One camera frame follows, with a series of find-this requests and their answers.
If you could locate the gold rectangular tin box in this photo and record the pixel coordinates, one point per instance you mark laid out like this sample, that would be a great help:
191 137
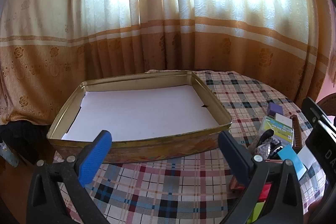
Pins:
157 151

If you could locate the wooden chair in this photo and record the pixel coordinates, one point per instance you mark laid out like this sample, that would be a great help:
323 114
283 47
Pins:
328 102

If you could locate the dark bag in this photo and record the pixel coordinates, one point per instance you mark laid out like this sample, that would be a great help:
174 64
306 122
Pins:
26 140

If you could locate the purple block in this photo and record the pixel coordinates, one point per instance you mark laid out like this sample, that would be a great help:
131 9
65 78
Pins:
274 109

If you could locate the blue toy block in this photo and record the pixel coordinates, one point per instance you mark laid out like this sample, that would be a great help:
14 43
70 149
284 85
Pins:
292 161

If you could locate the black hair claw clip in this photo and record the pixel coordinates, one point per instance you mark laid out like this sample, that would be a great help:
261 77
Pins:
265 145

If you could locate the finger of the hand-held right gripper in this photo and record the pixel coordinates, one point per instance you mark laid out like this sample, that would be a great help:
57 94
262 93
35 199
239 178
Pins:
312 109

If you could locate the red toy block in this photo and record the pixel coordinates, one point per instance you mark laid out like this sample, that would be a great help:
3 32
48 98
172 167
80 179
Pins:
265 192

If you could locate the orange cream floral curtain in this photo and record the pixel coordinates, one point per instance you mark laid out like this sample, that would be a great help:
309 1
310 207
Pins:
157 29

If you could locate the green clear card packet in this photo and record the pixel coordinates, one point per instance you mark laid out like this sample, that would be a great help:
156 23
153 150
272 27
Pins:
279 129

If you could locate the plaid tablecloth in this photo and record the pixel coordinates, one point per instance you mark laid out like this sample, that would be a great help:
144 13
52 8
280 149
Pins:
162 187

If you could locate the light blue bottle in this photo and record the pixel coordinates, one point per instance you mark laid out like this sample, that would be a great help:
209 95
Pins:
9 155

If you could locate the green toy block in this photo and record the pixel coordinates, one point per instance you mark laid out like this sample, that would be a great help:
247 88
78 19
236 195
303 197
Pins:
257 211

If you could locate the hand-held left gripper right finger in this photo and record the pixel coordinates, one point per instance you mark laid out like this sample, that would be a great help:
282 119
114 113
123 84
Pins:
233 155

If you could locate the white box with red print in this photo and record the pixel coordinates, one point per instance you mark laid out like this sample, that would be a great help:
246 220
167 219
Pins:
308 157

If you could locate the brown comb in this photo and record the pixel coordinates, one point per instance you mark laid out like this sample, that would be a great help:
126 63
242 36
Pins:
296 134

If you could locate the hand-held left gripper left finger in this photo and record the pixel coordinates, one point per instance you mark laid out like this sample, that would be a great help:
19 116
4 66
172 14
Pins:
95 155

